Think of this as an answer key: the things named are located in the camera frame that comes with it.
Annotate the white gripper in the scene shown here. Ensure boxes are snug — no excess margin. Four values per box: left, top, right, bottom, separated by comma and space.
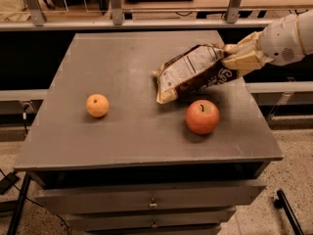
222, 14, 307, 71

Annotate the brown chip bag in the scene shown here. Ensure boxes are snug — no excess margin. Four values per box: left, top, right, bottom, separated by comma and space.
154, 44, 251, 104

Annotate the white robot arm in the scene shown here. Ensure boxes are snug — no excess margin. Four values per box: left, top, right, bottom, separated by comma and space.
222, 10, 313, 74

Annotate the red apple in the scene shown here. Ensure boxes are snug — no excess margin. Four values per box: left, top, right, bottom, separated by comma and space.
185, 100, 220, 135

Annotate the black stand leg right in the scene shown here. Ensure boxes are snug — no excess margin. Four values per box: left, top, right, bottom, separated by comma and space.
274, 189, 304, 235

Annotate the black stand leg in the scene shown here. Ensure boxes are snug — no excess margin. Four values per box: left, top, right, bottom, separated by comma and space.
274, 189, 304, 235
7, 174, 31, 235

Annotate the orange fruit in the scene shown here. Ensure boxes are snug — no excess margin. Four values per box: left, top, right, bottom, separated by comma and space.
86, 94, 110, 118

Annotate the grey drawer cabinet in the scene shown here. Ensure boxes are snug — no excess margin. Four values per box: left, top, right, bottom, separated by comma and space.
16, 30, 282, 235

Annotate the top grey drawer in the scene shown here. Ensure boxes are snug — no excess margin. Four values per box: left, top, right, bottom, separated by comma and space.
35, 179, 265, 214

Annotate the grey drawer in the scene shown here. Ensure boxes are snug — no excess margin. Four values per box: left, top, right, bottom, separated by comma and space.
35, 179, 265, 214
67, 207, 236, 231

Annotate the black stand leg left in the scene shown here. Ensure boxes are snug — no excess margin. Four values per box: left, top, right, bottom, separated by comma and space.
7, 174, 31, 235

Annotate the black floor cable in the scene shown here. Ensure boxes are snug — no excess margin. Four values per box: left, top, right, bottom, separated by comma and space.
0, 168, 71, 235

